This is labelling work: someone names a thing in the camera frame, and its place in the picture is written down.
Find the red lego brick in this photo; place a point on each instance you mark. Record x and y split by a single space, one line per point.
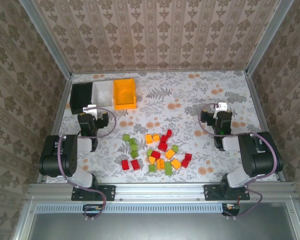
185 163
188 157
155 155
169 133
164 139
125 164
162 146
135 164

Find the long green lego brick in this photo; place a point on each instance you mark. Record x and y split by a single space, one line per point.
168 168

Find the orange sloped lego brick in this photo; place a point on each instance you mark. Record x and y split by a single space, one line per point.
152 160

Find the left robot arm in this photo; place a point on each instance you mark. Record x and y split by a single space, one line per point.
55 156

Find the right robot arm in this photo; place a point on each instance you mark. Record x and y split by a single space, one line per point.
261 160

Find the white plastic bin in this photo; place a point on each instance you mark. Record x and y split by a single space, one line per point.
102 96

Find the black plastic bin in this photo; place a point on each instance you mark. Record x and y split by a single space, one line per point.
81 97

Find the floral tablecloth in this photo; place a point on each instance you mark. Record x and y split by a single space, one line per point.
180 100

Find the orange plastic bin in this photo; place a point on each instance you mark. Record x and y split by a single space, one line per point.
125 93

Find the grey metal panel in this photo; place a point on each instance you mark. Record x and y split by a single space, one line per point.
165 227

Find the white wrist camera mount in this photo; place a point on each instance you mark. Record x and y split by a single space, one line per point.
221 107
91 110

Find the aluminium side rail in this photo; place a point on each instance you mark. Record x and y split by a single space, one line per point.
256 105
62 110

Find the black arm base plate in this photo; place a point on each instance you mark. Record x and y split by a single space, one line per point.
108 192
211 192

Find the aluminium mounting rail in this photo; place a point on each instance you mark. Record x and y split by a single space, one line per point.
160 191

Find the aluminium frame post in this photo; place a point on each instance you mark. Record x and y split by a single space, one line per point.
270 37
47 40

